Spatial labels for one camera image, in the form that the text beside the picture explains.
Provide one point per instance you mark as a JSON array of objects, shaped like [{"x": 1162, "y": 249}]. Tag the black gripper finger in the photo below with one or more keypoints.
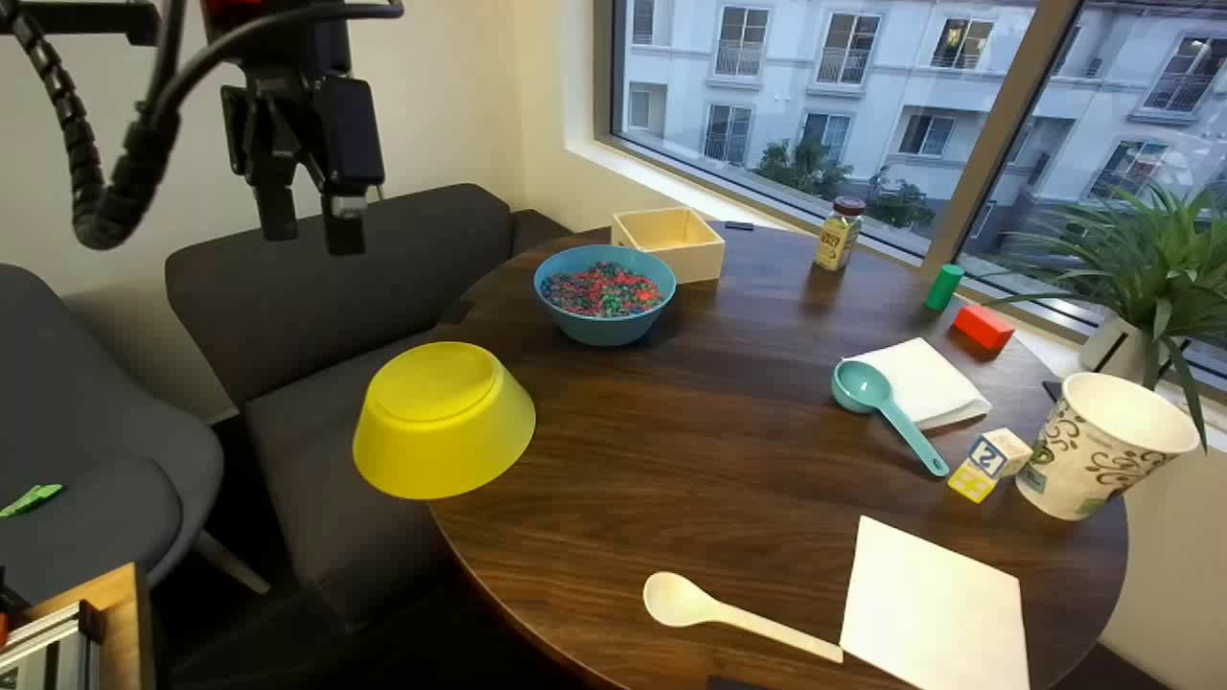
[
  {"x": 275, "y": 199},
  {"x": 344, "y": 215}
]

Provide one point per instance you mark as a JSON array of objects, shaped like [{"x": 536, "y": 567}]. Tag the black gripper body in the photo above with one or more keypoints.
[{"x": 302, "y": 107}]

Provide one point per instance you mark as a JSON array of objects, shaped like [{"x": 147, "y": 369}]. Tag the yellow plastic bowl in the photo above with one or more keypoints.
[{"x": 442, "y": 420}]

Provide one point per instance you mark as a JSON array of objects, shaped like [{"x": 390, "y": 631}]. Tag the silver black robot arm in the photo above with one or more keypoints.
[{"x": 188, "y": 39}]

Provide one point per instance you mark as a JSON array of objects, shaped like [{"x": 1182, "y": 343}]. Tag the blue bowl with candies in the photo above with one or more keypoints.
[{"x": 602, "y": 296}]

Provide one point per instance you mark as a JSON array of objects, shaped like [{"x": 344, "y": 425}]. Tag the dark grey sofa chair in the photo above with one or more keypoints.
[{"x": 293, "y": 333}]

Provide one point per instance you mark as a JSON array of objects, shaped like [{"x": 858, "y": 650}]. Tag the grey armchair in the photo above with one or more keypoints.
[{"x": 137, "y": 477}]

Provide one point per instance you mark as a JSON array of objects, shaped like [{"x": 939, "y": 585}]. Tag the cream square box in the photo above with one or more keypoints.
[{"x": 676, "y": 235}]

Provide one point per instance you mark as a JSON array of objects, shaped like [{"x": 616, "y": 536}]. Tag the green clip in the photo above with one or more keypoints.
[{"x": 28, "y": 499}]

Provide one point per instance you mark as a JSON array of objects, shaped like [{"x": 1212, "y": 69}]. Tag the small yellow spice jar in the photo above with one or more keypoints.
[{"x": 836, "y": 235}]

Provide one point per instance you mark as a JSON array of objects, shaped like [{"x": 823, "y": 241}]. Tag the wooden crate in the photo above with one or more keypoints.
[{"x": 87, "y": 636}]

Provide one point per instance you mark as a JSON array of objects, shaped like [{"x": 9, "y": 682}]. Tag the white plastic spoon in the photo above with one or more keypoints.
[{"x": 680, "y": 603}]

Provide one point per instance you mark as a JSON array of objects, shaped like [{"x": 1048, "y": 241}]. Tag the teal measuring scoop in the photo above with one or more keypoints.
[{"x": 869, "y": 391}]

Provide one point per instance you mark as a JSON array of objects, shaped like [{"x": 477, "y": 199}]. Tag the folded white napkin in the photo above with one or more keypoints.
[{"x": 927, "y": 385}]

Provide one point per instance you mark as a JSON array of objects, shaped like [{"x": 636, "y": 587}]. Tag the green block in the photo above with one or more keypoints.
[{"x": 945, "y": 290}]

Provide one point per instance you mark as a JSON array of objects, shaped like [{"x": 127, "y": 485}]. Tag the red block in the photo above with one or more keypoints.
[{"x": 984, "y": 325}]

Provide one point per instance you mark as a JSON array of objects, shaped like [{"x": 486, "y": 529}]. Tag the yellow white toy cube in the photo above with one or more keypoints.
[{"x": 992, "y": 457}]

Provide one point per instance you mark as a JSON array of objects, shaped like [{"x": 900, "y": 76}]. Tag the flat white napkin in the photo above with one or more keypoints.
[{"x": 930, "y": 615}]

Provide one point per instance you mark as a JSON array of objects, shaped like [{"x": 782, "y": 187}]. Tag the patterned paper cup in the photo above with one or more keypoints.
[{"x": 1097, "y": 440}]

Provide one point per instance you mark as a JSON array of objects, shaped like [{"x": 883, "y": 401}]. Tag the potted green plant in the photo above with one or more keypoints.
[{"x": 1157, "y": 261}]

